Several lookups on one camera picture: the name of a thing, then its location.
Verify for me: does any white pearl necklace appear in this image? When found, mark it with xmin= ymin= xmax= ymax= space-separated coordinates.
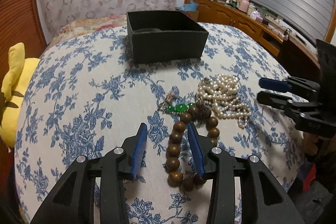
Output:
xmin=197 ymin=73 xmax=252 ymax=130

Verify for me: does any wooden louvered door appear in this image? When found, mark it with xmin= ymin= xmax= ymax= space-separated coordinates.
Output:
xmin=1 ymin=0 xmax=47 ymax=78

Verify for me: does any blue plastic bag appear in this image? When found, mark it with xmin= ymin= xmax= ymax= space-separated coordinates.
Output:
xmin=177 ymin=0 xmax=199 ymax=12

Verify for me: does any wooden cabinet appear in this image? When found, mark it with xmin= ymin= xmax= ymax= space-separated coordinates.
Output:
xmin=183 ymin=0 xmax=321 ymax=67

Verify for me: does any green gem bracelet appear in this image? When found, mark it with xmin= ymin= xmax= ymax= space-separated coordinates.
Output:
xmin=157 ymin=91 xmax=197 ymax=117

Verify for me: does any floral bed blanket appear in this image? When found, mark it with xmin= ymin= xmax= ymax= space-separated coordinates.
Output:
xmin=49 ymin=15 xmax=127 ymax=47

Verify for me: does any yellow Pikachu plush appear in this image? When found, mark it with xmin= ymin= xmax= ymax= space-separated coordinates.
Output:
xmin=1 ymin=43 xmax=40 ymax=148

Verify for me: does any brown wooden bead bracelet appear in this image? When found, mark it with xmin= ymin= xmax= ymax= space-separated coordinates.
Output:
xmin=164 ymin=101 xmax=221 ymax=192

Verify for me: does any pink kettle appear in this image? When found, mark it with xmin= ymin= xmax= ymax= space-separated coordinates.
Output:
xmin=238 ymin=0 xmax=249 ymax=13

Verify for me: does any black jewelry box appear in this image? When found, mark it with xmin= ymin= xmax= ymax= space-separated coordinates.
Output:
xmin=126 ymin=10 xmax=209 ymax=64

